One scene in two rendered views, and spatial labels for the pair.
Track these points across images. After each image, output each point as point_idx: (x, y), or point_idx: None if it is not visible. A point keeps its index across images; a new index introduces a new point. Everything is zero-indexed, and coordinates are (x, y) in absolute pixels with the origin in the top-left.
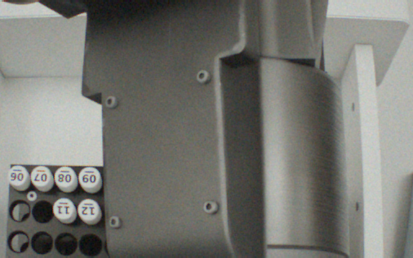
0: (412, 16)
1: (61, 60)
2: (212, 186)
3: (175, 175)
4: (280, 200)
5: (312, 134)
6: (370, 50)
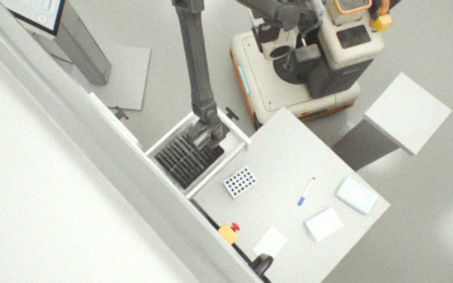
0: (269, 148)
1: None
2: (194, 135)
3: (193, 132)
4: (198, 139)
5: (204, 138)
6: (244, 144)
